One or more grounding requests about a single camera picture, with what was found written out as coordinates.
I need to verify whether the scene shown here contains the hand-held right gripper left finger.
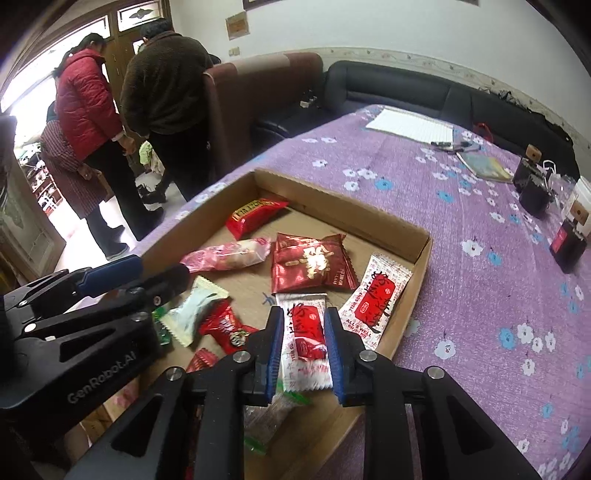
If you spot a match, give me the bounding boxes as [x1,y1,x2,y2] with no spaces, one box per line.
[65,305,285,480]

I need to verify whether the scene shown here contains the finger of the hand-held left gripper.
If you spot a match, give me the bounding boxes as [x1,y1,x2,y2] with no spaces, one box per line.
[2,255,144,320]
[18,264,192,342]

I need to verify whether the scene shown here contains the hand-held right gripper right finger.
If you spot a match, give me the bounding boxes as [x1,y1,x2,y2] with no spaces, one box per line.
[323,307,541,480]

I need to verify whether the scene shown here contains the white packet with red label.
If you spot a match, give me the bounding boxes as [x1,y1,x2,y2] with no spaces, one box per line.
[338,252,413,350]
[276,293,333,393]

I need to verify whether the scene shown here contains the pale green snack packet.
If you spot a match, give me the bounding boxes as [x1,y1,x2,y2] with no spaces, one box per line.
[165,275,230,348]

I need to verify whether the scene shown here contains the small green candy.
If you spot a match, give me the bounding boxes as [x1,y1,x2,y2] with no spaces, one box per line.
[152,307,174,347]

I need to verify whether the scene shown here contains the small red candy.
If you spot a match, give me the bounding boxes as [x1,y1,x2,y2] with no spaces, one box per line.
[198,300,259,356]
[185,348,220,374]

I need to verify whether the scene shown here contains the shallow cardboard box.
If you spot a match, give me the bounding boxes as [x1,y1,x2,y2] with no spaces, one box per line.
[131,169,433,480]

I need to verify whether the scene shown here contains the pink clear snack packet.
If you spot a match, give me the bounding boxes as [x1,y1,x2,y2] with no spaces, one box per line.
[180,237,271,274]

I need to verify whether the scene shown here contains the clear packet with green ends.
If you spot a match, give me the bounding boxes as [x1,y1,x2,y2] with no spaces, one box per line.
[242,390,312,455]

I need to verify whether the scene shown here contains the dark red snack packet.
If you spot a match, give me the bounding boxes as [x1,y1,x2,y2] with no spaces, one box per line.
[270,233,360,295]

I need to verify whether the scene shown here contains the red packet with gold-edged label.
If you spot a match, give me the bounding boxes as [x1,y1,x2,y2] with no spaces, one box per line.
[225,196,290,241]

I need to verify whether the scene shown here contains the yellow-green cloth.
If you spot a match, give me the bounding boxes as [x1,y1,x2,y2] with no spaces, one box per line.
[139,141,164,174]

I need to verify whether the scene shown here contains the purple floral tablecloth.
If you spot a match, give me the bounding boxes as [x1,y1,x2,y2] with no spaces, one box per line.
[143,104,591,480]

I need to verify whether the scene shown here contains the brown armchair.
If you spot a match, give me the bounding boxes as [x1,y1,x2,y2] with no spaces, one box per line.
[203,52,324,178]

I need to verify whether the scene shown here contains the wooden door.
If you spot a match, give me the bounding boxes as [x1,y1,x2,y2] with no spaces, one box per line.
[99,0,176,153]

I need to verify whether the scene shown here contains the pens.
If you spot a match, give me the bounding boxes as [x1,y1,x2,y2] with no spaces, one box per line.
[429,138,483,153]

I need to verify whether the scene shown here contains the thin book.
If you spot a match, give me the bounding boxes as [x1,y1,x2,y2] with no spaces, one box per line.
[457,151,514,182]

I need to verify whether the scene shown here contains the white paper sheet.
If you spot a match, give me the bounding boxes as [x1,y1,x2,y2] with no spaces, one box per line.
[366,108,455,144]

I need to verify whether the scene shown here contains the black device with red label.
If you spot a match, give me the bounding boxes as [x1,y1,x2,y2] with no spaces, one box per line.
[551,217,588,274]

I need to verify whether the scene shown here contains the black leather sofa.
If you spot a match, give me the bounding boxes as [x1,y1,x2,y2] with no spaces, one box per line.
[252,60,580,181]

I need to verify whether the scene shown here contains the white and pink packet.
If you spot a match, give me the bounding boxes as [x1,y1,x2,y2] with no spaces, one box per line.
[566,178,591,236]

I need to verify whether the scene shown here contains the framed wall plaque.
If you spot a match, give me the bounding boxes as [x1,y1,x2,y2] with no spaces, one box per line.
[226,13,250,40]

